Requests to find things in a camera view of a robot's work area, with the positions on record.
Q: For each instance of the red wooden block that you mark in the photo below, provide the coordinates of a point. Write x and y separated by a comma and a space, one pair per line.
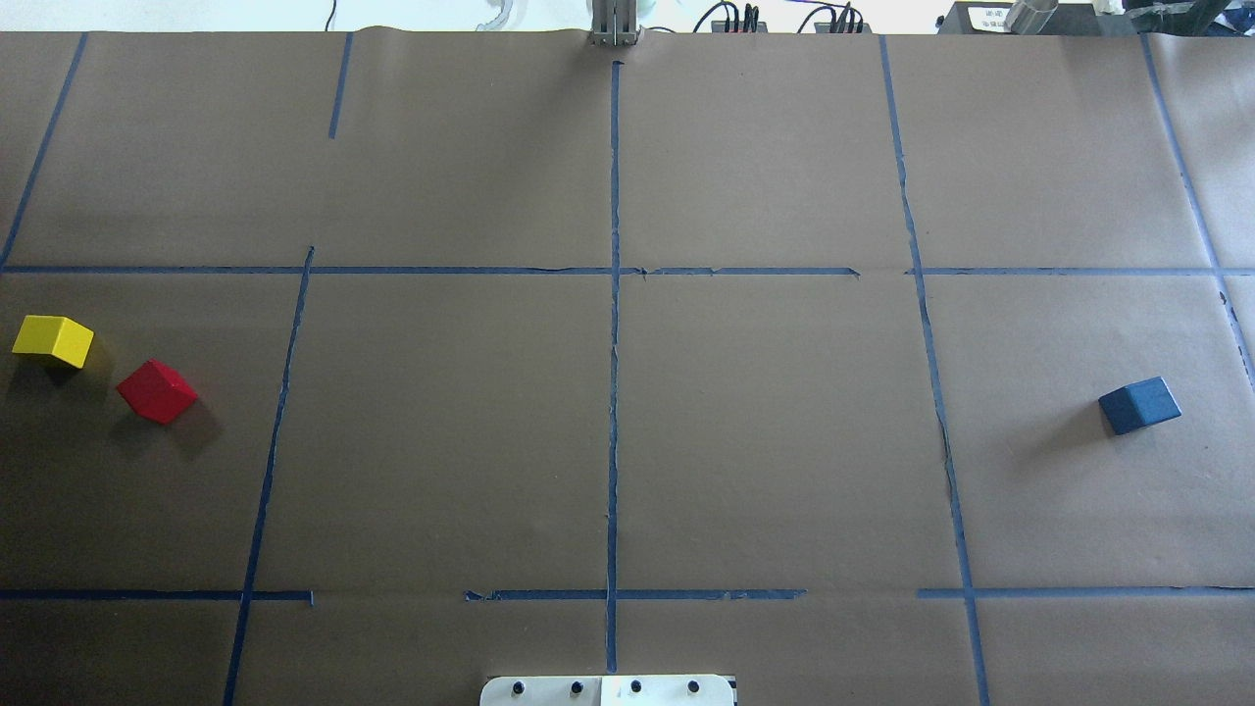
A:
157, 392

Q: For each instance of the blue wooden block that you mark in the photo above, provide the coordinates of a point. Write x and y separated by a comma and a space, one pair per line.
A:
1139, 405

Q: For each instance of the yellow wooden block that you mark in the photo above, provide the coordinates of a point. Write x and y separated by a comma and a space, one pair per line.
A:
53, 341

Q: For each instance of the black box under cylinder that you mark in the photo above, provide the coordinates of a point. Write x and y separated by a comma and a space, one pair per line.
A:
986, 17

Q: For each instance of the metal cylinder weight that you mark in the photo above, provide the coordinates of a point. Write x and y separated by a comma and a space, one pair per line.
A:
1029, 17

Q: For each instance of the aluminium frame post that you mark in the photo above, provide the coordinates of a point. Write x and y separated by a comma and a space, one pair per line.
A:
614, 22

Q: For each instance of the white pedestal column with base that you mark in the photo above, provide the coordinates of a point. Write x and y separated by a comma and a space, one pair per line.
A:
683, 689

